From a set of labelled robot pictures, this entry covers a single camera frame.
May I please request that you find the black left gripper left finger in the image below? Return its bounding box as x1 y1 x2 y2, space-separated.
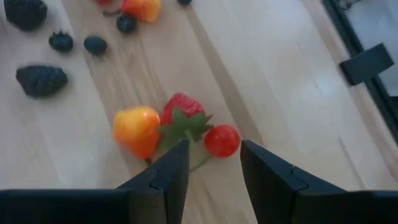
0 140 190 224

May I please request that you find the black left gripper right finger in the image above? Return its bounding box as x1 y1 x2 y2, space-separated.
241 139 398 224

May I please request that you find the orange plastic peach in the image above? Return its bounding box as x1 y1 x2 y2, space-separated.
121 0 162 22
112 106 162 160

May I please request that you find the red plastic cherry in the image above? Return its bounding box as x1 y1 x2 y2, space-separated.
204 124 242 159

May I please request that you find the red plastic strawberry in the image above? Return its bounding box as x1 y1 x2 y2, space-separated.
157 92 215 174

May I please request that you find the dark plastic blackberry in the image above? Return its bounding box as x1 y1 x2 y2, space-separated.
3 0 49 31
15 64 68 98

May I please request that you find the black aluminium table frame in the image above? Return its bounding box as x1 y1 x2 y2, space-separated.
322 0 398 146

